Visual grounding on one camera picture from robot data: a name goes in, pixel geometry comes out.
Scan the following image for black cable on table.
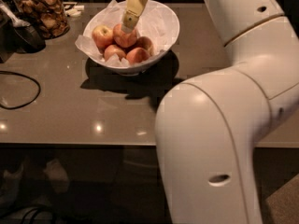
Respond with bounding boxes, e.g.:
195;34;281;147
0;71;42;111

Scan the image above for white bowl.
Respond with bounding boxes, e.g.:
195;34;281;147
82;0;180;77

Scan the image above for white shoe under table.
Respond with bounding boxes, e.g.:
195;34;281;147
0;164;23;208
43;159;70;194

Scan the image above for black round appliance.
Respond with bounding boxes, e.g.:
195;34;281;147
0;0;47;54

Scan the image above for glass jar of dried chips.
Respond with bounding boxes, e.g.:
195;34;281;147
14;0;70;39

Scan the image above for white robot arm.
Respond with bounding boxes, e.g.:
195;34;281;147
155;0;299;224

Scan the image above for small white items behind jar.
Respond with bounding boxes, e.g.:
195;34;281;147
64;4;84;18

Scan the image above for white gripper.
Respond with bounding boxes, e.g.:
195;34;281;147
121;0;148;34

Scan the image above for white paper liner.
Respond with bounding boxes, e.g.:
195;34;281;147
74;0;176;68

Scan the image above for left red yellow apple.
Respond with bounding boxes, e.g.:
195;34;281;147
92;25;113;49

